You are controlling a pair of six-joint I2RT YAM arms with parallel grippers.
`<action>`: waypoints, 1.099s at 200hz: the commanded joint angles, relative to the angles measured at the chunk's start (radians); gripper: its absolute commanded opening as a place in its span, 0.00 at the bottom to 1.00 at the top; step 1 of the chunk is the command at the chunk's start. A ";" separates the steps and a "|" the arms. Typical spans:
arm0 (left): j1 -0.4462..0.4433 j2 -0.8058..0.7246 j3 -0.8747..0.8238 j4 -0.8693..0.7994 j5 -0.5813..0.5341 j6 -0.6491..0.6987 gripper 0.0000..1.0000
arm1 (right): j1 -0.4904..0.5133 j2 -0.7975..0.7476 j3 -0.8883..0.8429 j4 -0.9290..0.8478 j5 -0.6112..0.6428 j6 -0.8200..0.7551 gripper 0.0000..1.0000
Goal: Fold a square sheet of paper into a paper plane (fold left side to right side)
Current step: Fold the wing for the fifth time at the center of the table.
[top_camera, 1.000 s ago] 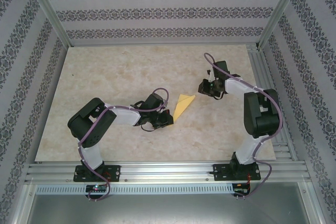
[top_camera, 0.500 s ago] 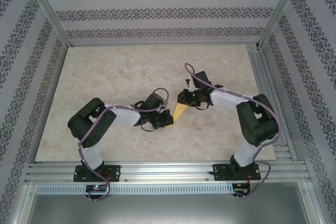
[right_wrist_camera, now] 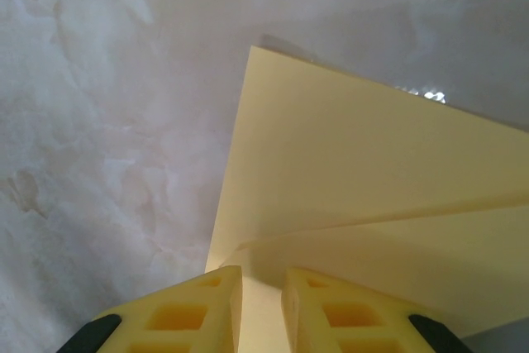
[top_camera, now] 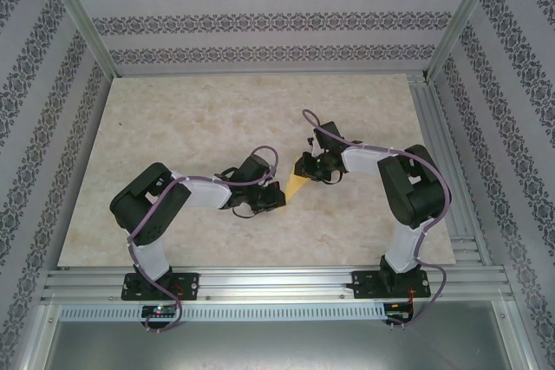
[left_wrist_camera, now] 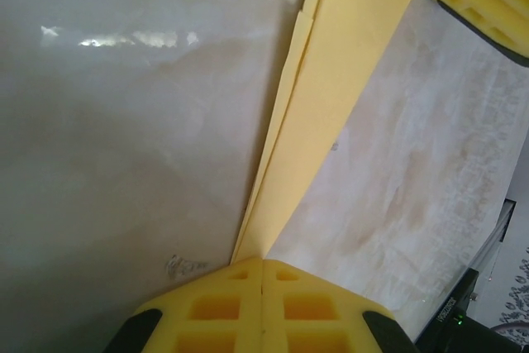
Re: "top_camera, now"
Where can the pale yellow paper sheet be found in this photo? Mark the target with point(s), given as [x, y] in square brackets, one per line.
[295, 188]

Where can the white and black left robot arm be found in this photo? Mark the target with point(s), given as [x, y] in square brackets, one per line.
[204, 194]

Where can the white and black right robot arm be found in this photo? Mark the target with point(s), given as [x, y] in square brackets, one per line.
[364, 162]

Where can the left controller board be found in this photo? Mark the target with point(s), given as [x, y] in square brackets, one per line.
[160, 311]

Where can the controller board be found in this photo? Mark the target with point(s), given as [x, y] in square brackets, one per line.
[160, 311]
[399, 311]

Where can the right controller board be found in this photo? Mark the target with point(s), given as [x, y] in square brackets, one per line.
[399, 311]

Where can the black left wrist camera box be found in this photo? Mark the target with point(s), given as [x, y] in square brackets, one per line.
[253, 168]

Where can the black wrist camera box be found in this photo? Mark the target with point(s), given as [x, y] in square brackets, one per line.
[253, 168]
[329, 136]

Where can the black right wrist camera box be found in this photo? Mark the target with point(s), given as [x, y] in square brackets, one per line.
[329, 136]

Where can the aluminium mounting rail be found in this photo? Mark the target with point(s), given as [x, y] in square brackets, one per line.
[277, 283]

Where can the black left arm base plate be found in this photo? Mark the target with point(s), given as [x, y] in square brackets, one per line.
[191, 285]

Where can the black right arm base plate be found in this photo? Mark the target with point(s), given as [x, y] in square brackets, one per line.
[362, 285]

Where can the aluminium side rail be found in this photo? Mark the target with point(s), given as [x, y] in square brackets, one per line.
[446, 162]

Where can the aluminium frame post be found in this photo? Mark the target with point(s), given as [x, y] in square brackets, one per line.
[82, 19]
[464, 19]

